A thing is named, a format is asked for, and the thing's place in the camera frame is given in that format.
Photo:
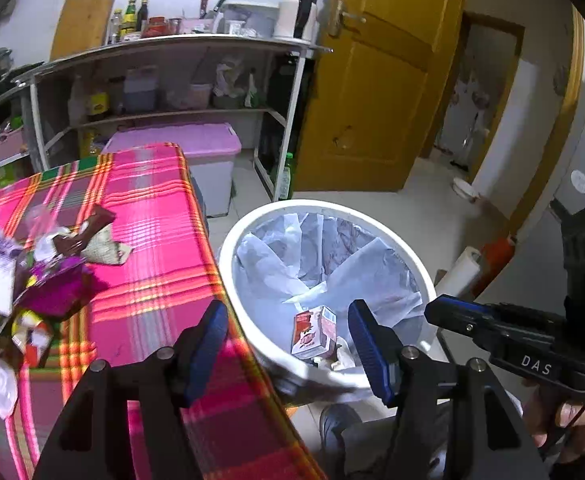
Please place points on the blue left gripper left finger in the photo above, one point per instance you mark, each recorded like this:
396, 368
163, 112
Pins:
204, 343

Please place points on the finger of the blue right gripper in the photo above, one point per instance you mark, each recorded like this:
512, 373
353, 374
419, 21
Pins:
458, 316

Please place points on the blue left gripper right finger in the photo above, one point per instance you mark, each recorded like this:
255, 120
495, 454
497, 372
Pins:
379, 350

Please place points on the red white drink carton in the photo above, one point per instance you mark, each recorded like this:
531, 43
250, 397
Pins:
315, 334

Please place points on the purple snack wrapper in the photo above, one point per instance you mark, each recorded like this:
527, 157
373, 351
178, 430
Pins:
57, 288

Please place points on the clear plastic cup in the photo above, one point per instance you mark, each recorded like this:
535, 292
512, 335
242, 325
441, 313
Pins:
8, 390

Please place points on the white trash bag liner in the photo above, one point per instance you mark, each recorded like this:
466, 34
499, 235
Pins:
301, 260

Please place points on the white round trash bin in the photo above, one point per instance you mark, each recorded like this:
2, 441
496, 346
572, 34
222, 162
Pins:
302, 381

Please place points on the person's right hand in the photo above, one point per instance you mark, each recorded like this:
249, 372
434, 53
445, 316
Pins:
570, 416

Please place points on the pink plaid tablecloth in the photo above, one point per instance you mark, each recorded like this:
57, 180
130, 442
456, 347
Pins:
238, 428

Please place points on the newsprint paper cone wrapper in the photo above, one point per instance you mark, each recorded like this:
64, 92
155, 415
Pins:
104, 249

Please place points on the brown chocolate wrapper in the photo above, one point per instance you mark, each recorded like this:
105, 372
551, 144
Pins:
73, 245

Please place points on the yellow crumpled wrapper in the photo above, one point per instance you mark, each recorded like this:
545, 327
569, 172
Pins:
32, 336

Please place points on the green glass bottle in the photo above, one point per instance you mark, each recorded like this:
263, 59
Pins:
286, 179

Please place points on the pink lid storage box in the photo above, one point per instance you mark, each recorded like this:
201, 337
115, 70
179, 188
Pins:
210, 151

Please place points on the white metal shelf unit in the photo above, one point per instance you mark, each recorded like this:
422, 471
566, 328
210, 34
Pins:
182, 60

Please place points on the grey blue plastic container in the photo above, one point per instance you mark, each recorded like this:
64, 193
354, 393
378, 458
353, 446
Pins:
140, 90

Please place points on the pink plastic basket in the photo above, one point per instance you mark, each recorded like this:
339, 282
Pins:
12, 143

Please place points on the yellow wooden door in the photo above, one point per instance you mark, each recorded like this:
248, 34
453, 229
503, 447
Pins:
376, 91

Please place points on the red jar on counter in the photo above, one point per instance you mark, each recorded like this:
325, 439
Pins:
156, 26

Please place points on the dark soy sauce bottle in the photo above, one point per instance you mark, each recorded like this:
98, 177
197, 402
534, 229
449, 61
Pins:
142, 16

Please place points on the green oil bottle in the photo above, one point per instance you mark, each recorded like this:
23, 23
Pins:
128, 24

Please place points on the wooden cutting board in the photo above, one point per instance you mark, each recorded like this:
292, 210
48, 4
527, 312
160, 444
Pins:
82, 26

